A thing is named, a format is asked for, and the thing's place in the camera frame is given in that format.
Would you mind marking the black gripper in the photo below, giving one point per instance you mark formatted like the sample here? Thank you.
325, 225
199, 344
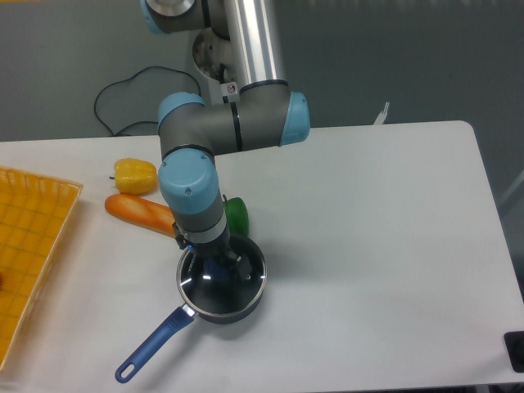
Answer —
212, 244

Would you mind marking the glass lid with blue knob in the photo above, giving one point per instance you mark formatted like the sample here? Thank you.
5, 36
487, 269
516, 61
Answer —
209, 290

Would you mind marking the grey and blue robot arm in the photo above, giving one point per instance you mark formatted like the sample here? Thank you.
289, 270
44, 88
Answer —
266, 114

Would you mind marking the green bell pepper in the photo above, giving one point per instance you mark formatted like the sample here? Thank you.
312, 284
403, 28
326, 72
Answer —
237, 215

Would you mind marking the orange baguette bread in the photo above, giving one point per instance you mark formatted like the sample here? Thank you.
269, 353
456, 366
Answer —
141, 212

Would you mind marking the yellow bell pepper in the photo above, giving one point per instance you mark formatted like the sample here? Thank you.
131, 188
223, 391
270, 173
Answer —
135, 177

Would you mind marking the black device at table edge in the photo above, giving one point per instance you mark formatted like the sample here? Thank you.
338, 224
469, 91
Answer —
514, 346

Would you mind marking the white table bracket right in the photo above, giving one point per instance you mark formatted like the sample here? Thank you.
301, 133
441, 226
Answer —
382, 115

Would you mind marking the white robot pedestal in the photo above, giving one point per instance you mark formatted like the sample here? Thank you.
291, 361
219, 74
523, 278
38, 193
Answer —
213, 57

